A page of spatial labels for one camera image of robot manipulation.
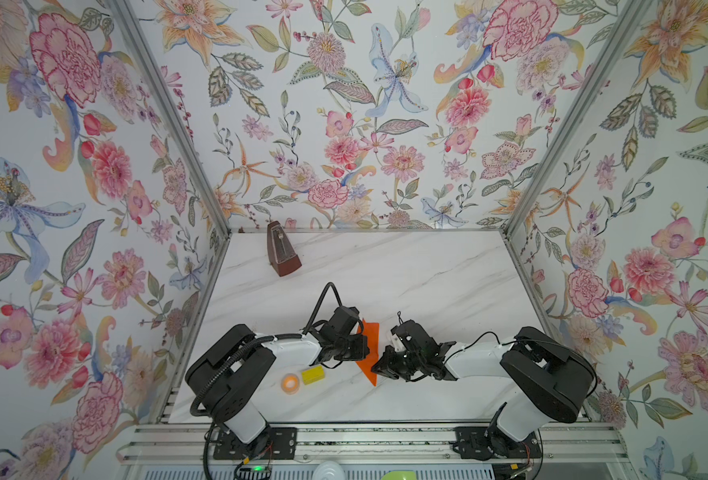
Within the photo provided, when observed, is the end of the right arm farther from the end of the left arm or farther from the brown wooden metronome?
the brown wooden metronome

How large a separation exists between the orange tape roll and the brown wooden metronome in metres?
0.37

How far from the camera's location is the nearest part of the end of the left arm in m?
0.70

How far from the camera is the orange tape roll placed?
0.84 metres

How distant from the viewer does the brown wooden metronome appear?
992 millimetres

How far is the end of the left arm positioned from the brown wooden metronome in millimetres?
384

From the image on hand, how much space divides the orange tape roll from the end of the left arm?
16 cm

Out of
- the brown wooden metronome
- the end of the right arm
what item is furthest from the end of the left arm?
the brown wooden metronome
